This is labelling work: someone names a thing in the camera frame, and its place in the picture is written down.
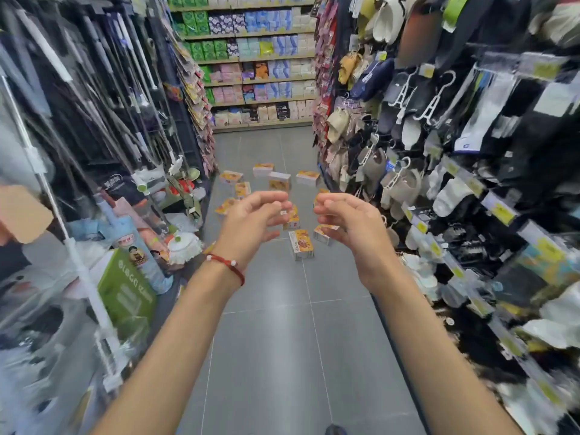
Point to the person's right hand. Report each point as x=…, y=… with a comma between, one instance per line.
x=358, y=231

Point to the person's left hand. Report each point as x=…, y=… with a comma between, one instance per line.
x=247, y=226

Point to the group of yellow boxes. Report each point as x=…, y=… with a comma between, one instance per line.
x=301, y=243

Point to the person's left forearm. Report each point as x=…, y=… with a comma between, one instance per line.
x=181, y=348

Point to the person's right forearm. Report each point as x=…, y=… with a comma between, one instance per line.
x=430, y=357

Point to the white round mop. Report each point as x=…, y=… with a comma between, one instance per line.
x=183, y=249

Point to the green white mop set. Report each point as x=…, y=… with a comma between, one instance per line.
x=181, y=194

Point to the light blue long package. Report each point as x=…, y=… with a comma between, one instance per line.
x=131, y=249

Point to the green white cardboard carton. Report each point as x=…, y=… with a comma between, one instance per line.
x=124, y=289

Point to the strip of colourful hanging packets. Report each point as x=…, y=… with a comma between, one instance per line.
x=195, y=95

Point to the white mop pole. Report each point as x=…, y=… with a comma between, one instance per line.
x=68, y=242

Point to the rack of mops and brooms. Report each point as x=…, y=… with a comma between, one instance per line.
x=90, y=86

